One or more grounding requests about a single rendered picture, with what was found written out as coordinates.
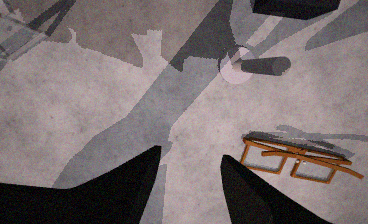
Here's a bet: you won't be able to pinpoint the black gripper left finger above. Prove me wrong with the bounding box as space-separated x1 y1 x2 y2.
0 145 161 224

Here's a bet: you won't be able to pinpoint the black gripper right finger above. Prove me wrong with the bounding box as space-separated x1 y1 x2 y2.
220 154 333 224

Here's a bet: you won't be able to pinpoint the brown rectangular glasses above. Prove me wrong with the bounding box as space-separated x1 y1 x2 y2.
240 137 364 184

